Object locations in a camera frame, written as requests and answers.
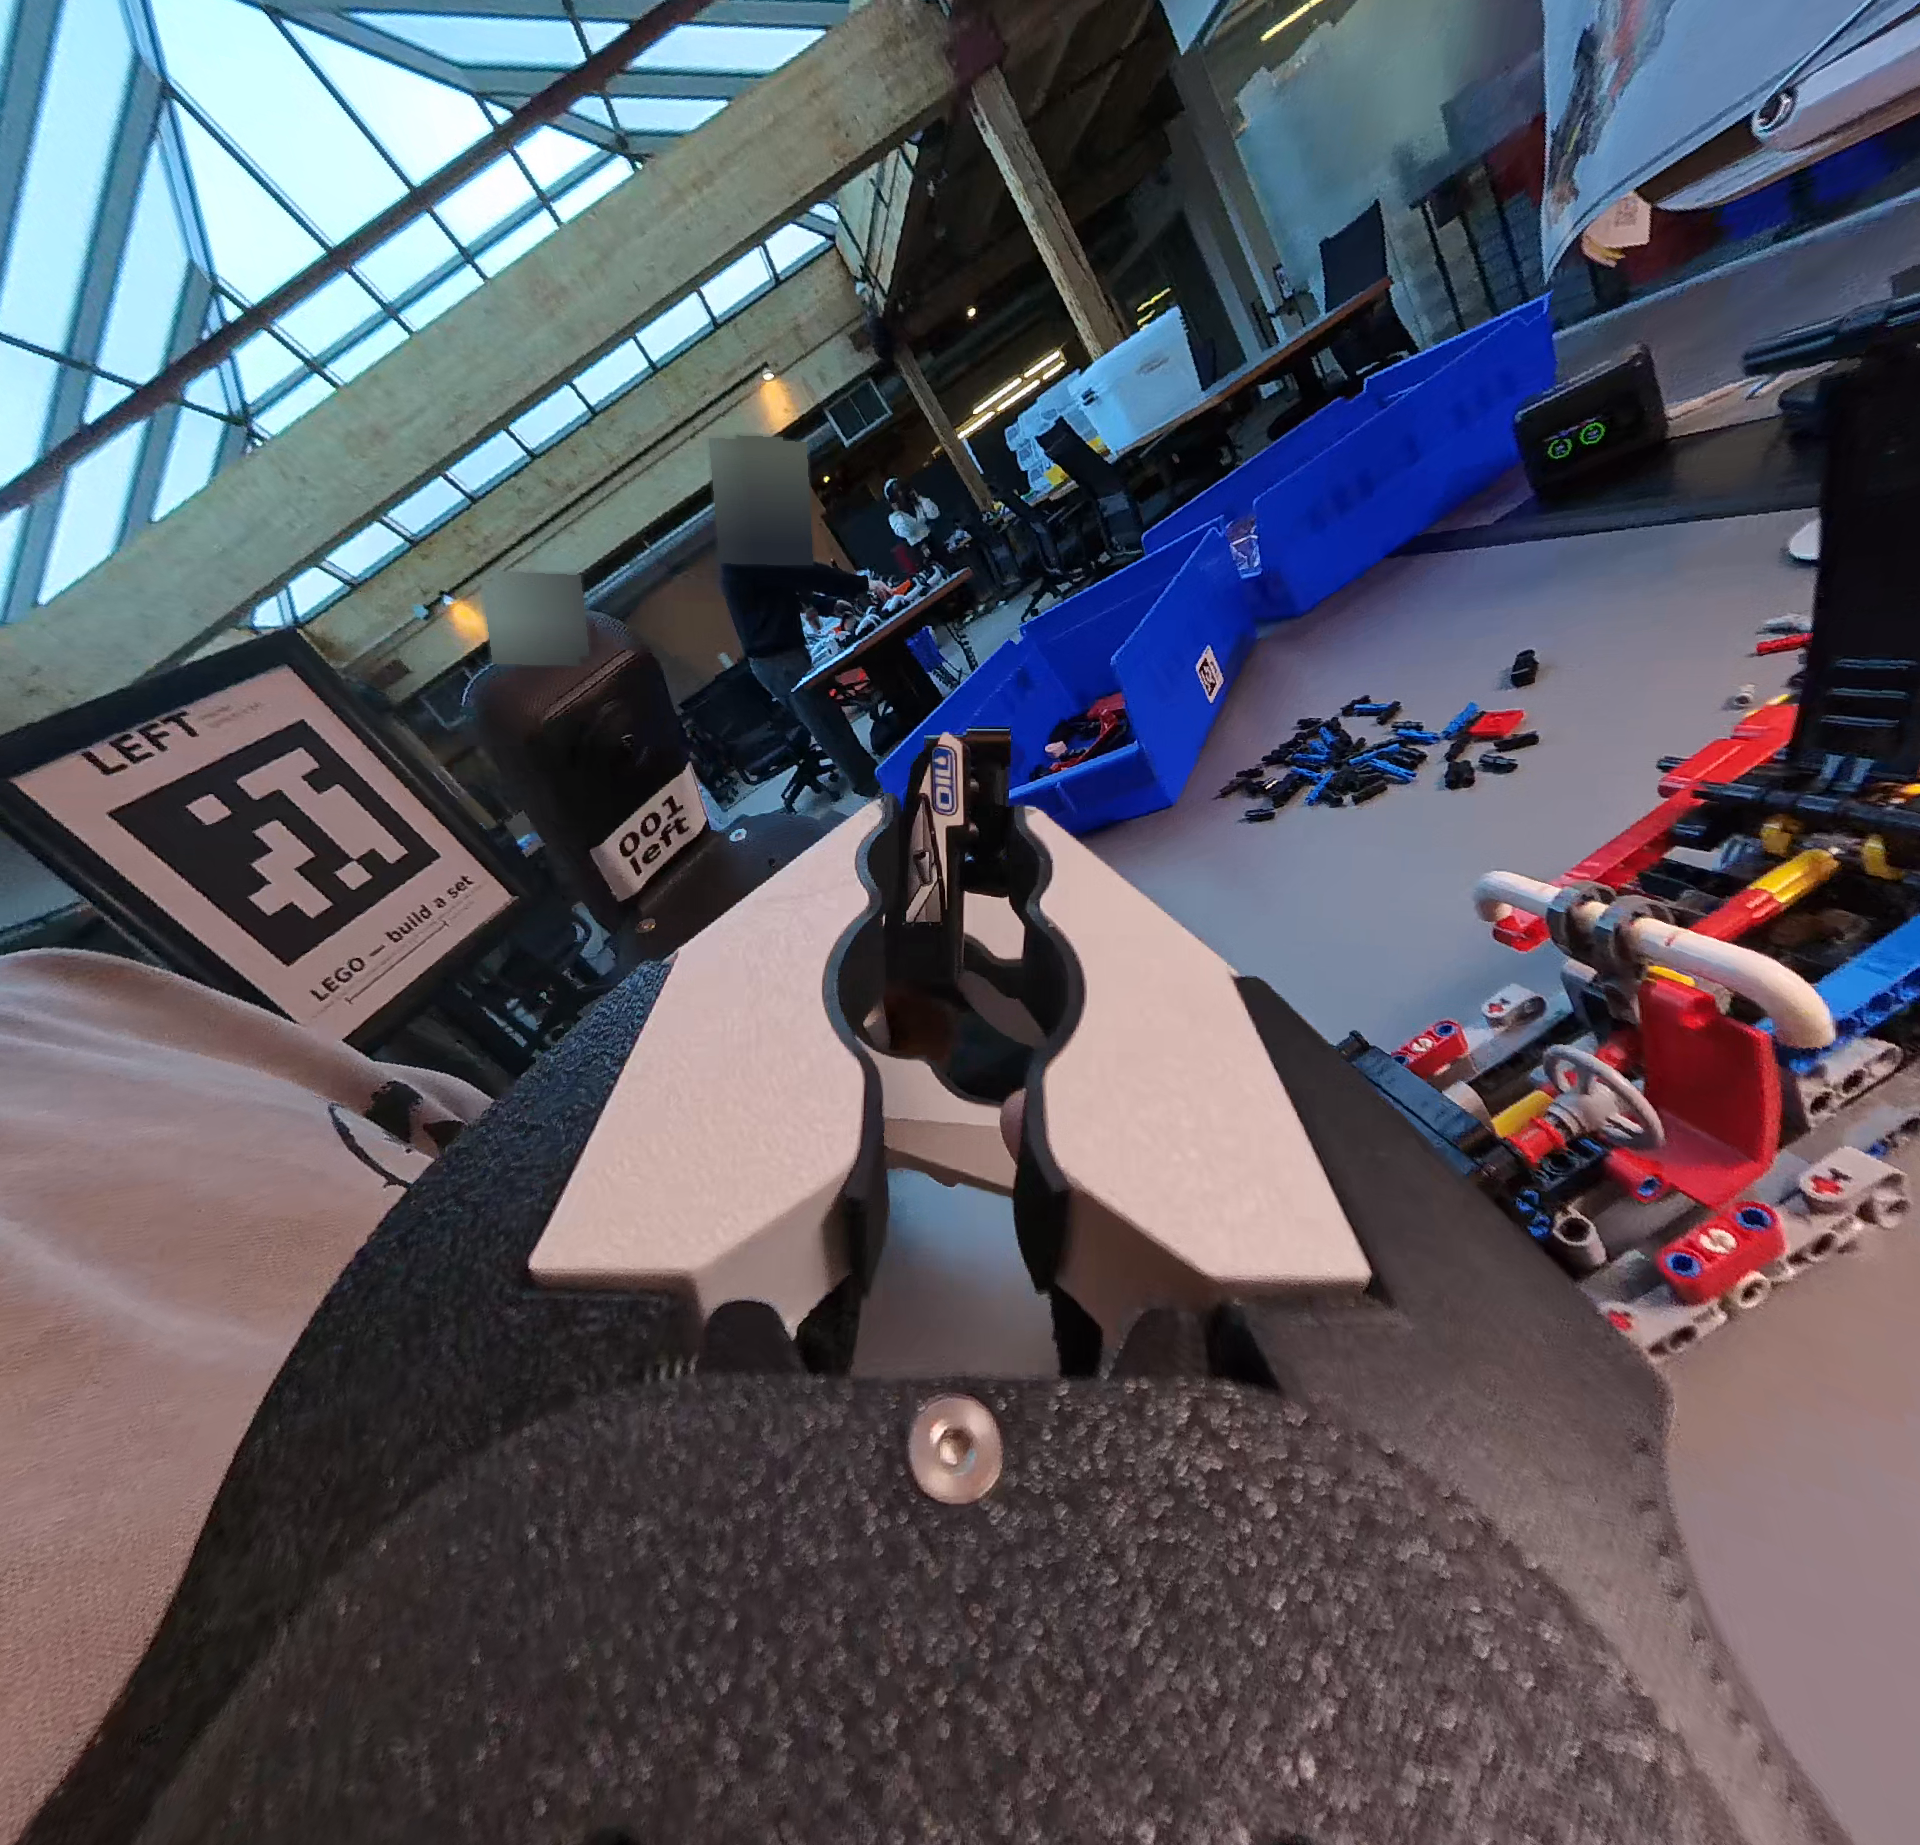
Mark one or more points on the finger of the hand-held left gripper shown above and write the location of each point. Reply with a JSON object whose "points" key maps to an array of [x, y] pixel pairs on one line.
{"points": [[947, 1143]]}

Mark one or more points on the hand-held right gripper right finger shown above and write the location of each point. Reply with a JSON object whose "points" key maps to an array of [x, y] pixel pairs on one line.
{"points": [[1200, 1121]]}

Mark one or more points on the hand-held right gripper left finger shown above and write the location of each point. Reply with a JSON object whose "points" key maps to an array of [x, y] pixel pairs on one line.
{"points": [[701, 1121]]}

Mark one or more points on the long black lego piece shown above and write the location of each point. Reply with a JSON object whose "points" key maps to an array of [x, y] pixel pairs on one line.
{"points": [[940, 826]]}

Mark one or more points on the lego car chassis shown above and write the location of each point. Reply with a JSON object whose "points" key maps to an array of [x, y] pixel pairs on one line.
{"points": [[1693, 1066]]}

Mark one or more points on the pile of colourful lego pieces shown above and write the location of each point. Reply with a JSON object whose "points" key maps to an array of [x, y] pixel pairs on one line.
{"points": [[1779, 643]]}

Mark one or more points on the lego instruction booklet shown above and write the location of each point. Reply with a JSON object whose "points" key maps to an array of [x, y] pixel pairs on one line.
{"points": [[1651, 42]]}

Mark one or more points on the person's right hand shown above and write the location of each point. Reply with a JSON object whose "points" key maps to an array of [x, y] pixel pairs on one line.
{"points": [[1015, 1121]]}

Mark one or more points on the pile of black blue pins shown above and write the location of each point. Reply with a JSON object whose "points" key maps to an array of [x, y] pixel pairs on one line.
{"points": [[1349, 767]]}

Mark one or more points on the black framed marker sign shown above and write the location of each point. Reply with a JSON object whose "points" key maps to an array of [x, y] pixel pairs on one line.
{"points": [[182, 767]]}

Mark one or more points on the blue bin with square label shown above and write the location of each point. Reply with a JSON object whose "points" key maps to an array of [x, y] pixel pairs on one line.
{"points": [[1170, 675]]}

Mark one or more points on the black office chair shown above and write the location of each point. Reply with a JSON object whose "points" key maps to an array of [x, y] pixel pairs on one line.
{"points": [[1356, 273], [1088, 479]]}

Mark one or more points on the small clear plastic bag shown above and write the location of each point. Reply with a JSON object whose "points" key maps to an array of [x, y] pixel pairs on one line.
{"points": [[1242, 541]]}

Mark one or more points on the stack of white storage boxes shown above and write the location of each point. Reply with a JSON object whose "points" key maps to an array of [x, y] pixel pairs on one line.
{"points": [[1139, 377]]}

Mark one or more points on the long blue storage bin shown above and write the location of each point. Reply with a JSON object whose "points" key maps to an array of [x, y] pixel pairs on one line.
{"points": [[1392, 471]]}

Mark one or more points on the black desk mat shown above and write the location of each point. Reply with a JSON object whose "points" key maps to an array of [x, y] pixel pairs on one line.
{"points": [[1693, 503]]}

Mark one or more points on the black power bank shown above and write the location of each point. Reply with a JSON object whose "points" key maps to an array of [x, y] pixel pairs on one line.
{"points": [[1588, 429]]}

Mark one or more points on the long wooden desk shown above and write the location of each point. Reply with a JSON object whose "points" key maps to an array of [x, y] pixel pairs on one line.
{"points": [[1306, 328]]}

